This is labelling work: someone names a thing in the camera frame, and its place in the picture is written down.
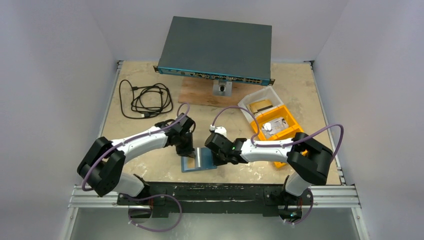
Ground blue card holder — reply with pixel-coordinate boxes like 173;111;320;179
181;147;217;173

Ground gold cards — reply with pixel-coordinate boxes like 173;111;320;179
248;99;274;115

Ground wooden board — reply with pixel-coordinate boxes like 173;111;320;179
178;77;263;108

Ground silver items in bin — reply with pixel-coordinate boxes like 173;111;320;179
261;117;289;138

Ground white plastic bin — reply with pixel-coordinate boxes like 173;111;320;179
237;86;284;124

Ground yellow bin middle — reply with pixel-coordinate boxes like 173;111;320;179
250;105;304;141

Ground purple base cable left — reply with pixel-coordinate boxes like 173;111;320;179
127;194;182;233

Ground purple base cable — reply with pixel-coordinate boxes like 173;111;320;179
127;194;182;233
283;188;316;226

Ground black coiled cable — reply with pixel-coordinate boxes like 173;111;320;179
118;79;174;120

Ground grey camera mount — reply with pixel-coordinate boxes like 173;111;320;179
212;79;233;97

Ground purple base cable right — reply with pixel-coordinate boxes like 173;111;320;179
283;188;316;226

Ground grey network switch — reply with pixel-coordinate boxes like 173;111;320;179
154;16;275;86

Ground aluminium frame rail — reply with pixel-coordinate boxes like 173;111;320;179
67;185;361;208

